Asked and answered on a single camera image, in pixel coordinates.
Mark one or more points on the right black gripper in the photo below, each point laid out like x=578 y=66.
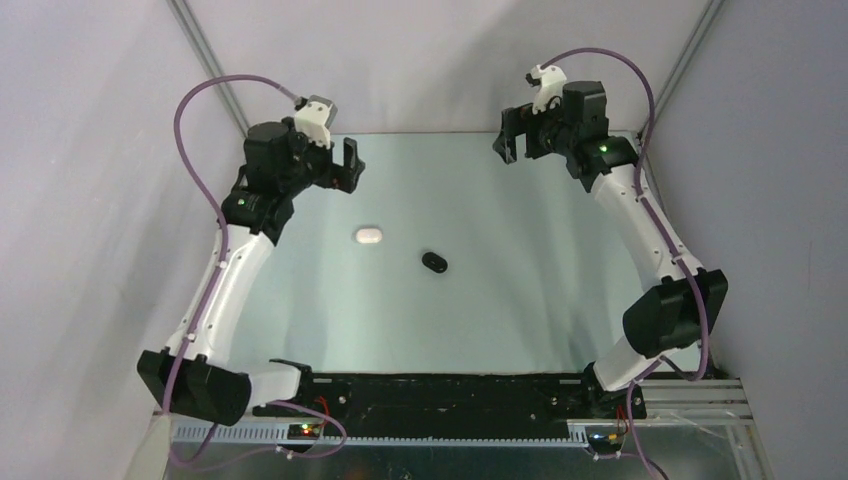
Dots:
x=522 y=120

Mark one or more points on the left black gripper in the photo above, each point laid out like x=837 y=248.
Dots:
x=336 y=176

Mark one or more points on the white earbud charging case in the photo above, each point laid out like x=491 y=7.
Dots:
x=368 y=235

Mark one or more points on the black earbud charging case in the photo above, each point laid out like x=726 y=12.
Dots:
x=434 y=262

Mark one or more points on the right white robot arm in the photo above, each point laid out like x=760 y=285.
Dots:
x=681 y=299

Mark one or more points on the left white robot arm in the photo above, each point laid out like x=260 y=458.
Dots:
x=192 y=375

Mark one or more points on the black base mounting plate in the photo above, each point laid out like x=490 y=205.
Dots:
x=418 y=406

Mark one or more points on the left controller board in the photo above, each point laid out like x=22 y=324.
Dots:
x=304 y=432

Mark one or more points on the controller board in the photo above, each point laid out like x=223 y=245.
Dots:
x=304 y=432
x=605 y=440

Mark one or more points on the right controller board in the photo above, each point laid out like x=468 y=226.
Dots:
x=605 y=440

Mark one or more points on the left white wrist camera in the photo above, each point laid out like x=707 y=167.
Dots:
x=314 y=119

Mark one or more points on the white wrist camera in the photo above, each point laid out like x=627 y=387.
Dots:
x=549 y=82
x=314 y=119

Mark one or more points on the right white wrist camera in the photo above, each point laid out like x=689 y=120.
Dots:
x=549 y=82

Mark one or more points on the aluminium frame rail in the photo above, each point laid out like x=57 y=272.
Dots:
x=696 y=397

